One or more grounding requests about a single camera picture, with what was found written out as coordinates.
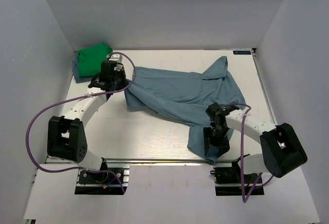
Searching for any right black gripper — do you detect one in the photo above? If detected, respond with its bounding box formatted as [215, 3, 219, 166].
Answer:
[203, 125, 231, 157]

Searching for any blue-grey t-shirt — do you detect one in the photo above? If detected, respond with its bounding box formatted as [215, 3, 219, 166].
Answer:
[124, 56, 246, 164]

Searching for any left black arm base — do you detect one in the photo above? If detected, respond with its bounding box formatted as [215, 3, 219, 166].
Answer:
[75, 164, 130, 196]

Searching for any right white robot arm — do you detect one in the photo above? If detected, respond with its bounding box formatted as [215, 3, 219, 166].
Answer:
[203, 103, 308, 182]

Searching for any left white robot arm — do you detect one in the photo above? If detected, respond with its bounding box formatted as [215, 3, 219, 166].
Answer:
[47, 60, 128, 182]

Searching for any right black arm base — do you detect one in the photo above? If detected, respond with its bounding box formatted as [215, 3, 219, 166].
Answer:
[210, 160, 264, 196]

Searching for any folded green t-shirt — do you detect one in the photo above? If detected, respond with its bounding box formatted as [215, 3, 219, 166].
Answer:
[78, 42, 113, 77]

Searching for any folded blue-grey t-shirt underneath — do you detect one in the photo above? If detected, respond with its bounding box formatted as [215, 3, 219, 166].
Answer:
[72, 51, 89, 83]

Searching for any blue label sticker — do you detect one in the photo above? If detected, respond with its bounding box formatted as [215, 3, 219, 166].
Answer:
[233, 50, 251, 55]

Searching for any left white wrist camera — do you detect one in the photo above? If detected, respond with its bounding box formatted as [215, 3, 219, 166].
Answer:
[106, 53, 123, 67]

